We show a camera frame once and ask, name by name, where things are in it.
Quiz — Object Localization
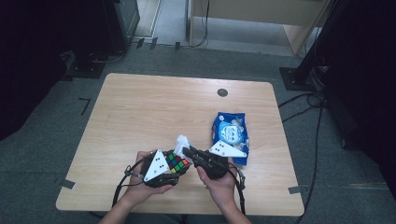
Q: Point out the thin black hanging cable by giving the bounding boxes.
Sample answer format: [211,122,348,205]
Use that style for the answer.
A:
[190,0,210,49]

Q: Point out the multicoloured puzzle cube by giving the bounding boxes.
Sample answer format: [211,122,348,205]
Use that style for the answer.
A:
[164,149,191,175]

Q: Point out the dark cabinet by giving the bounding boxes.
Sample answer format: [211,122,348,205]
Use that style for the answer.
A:
[102,0,141,54]

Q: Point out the long black floor cable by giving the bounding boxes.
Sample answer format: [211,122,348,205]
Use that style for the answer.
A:
[293,102,325,224]

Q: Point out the person's left hand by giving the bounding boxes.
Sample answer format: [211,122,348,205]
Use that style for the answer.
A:
[124,149,174,207]

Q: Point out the left hand-held gripper black cable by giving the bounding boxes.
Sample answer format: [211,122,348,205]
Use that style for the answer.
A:
[111,155,150,208]

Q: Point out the blue snack bag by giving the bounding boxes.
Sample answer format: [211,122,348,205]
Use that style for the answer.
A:
[211,111,250,166]

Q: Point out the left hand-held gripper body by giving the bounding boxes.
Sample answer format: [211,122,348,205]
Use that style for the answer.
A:
[140,149,171,189]

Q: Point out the dark curtain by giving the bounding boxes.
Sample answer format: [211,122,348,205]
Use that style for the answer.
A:
[323,0,396,200]
[0,0,106,142]

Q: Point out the person's right hand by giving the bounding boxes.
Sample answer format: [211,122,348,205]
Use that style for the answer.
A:
[195,158,238,213]

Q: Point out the right hand-held gripper black cable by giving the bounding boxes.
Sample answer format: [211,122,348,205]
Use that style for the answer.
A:
[228,164,248,217]

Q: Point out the black flat stand base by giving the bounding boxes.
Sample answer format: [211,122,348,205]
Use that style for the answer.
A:
[64,50,106,79]

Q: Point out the light wooden cabinet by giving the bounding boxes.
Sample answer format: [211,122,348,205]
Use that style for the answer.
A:
[188,0,331,57]

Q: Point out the black looped floor cables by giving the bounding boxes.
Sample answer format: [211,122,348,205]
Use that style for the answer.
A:
[277,91,326,124]

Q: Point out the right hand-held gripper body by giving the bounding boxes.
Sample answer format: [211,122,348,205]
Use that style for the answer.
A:
[194,140,248,180]

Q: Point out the person's legs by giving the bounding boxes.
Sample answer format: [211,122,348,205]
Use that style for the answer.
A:
[124,213,228,224]

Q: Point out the hand-held gripper black cable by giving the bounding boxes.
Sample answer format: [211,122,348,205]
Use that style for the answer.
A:
[228,164,248,217]
[111,155,150,208]

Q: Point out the white wet wipe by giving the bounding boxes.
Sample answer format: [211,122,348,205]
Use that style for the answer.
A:
[173,134,191,160]

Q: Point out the black metal stand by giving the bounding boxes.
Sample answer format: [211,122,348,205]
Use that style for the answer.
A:
[278,0,344,91]

